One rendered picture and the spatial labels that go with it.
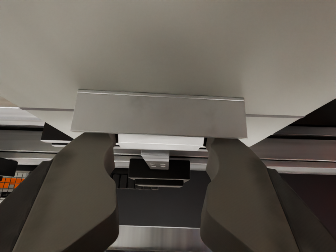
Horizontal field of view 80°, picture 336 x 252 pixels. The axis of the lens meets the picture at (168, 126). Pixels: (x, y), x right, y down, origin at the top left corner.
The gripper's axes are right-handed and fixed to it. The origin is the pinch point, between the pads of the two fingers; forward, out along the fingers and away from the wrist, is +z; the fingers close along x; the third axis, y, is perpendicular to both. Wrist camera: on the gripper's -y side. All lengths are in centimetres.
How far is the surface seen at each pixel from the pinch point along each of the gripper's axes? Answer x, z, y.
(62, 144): -11.2, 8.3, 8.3
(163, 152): 0.5, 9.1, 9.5
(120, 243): -3.4, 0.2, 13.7
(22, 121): -16.9, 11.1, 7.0
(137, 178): -3.9, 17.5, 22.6
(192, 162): 7.8, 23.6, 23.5
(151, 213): -1, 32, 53
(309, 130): 35.0, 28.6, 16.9
